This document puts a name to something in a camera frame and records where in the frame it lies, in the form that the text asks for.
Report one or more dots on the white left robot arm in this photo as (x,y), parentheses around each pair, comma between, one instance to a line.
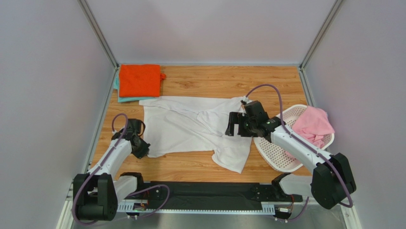
(96,194)

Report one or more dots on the right aluminium corner post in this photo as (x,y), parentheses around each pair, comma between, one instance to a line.
(321,33)

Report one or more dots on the folded teal t shirt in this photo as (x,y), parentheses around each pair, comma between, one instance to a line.
(116,86)

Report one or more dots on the white perforated plastic basket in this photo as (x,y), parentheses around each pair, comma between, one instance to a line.
(274,155)

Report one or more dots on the pink t shirt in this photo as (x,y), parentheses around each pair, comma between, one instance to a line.
(314,126)

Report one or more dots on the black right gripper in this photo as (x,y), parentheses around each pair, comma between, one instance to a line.
(240,124)

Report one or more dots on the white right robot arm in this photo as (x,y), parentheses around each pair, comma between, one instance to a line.
(331,181)

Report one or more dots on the white t shirt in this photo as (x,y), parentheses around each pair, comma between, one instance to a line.
(178,124)

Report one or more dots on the left aluminium corner post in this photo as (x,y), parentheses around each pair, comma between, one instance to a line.
(98,32)

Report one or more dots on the folded orange t shirt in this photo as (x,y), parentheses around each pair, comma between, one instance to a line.
(140,80)

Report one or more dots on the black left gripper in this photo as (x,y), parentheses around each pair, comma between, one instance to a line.
(144,151)

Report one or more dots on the aluminium corner post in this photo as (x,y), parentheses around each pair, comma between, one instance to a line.
(98,32)
(321,33)

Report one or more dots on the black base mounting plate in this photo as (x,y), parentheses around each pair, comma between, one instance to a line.
(212,195)

